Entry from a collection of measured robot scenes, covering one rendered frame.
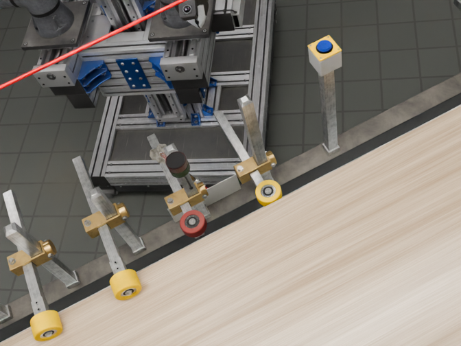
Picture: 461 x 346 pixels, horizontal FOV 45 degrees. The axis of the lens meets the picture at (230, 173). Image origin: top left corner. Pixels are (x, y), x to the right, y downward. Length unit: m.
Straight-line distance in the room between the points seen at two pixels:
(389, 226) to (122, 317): 0.81
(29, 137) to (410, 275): 2.43
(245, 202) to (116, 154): 1.06
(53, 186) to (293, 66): 1.47
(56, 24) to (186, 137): 0.91
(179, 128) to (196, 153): 0.18
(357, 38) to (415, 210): 1.78
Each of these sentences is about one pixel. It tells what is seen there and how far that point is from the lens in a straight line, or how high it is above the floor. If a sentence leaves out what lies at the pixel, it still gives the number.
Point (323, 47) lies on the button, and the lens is 1.61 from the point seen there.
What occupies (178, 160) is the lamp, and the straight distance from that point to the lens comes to 1.59.
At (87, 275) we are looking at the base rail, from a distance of 2.02.
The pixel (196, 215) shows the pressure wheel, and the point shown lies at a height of 0.91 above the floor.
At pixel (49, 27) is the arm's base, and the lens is 2.21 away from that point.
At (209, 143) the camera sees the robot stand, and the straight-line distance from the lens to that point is 2.73.
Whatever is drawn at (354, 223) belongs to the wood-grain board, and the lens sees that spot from 1.67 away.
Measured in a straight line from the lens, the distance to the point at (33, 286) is 1.78.
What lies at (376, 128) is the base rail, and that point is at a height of 0.70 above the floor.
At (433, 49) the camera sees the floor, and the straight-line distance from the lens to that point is 3.28.
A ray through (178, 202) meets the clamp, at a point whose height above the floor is 0.87.
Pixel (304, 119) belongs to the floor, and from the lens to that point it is 2.98.
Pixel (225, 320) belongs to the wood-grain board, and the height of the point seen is 0.90.
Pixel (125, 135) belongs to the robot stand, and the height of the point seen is 0.21.
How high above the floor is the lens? 2.41
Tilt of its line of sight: 57 degrees down
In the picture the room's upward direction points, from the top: 20 degrees counter-clockwise
